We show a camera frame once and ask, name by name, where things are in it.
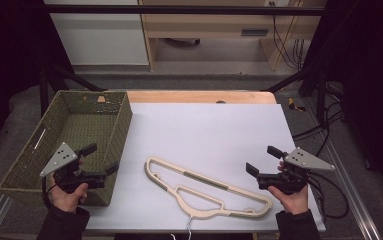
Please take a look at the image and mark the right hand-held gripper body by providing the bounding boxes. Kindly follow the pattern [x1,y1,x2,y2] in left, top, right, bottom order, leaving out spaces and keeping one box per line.
[256,147,336,196]

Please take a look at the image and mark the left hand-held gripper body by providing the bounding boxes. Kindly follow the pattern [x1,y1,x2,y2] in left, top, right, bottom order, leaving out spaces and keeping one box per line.
[39,142,107,194]

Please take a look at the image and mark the green woven basket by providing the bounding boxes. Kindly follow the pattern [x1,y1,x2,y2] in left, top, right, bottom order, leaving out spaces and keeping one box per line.
[0,89,134,208]

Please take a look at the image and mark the person's left hand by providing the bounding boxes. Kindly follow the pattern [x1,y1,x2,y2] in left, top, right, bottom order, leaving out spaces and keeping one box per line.
[47,175,90,214]

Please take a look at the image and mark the person's right hand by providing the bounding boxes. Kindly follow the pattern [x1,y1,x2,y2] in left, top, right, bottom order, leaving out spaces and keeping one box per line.
[267,184,311,216]

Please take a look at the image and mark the yellow and black tool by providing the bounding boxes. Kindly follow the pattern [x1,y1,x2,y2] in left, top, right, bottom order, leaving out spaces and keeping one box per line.
[287,97,307,113]

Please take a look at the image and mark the white sheet board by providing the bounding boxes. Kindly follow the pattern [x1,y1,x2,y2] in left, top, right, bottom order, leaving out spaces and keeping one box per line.
[84,102,327,233]

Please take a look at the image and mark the white cabinet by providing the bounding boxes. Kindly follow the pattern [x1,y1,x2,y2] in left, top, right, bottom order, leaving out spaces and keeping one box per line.
[43,0,150,67]

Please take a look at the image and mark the black curtain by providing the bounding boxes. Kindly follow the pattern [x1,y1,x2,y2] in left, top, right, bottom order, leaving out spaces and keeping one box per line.
[298,0,383,204]
[0,0,75,163]

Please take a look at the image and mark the black chair base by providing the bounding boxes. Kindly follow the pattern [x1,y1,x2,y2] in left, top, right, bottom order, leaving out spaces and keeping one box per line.
[163,37,201,47]

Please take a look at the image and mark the light wooden desk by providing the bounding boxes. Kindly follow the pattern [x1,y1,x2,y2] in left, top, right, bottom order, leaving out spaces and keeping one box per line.
[138,0,327,72]

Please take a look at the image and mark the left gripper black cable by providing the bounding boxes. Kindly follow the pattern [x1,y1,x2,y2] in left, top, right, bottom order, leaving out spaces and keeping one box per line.
[40,176,56,210]

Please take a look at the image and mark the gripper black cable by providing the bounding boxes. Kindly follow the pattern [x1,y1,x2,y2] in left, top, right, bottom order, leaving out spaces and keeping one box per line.
[307,171,350,220]
[40,176,56,210]

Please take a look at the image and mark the black floor cables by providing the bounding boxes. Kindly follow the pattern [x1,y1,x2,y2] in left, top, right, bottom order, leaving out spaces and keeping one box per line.
[292,82,346,158]

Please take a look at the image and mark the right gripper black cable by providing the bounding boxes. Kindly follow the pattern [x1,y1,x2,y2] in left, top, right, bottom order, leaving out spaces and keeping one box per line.
[307,171,350,220]

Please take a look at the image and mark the black frame strut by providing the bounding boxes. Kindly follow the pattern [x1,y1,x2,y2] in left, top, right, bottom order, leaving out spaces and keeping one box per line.
[39,63,107,117]
[262,65,327,125]

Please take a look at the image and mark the white cord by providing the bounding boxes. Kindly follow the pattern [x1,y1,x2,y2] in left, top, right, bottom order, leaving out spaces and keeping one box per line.
[170,215,194,240]

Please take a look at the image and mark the black hanging cables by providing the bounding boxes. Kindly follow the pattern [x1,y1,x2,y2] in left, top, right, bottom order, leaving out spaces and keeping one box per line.
[269,1,311,71]

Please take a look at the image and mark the black horizontal frame bar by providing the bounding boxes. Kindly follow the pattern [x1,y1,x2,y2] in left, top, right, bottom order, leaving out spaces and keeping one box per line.
[43,4,327,17]

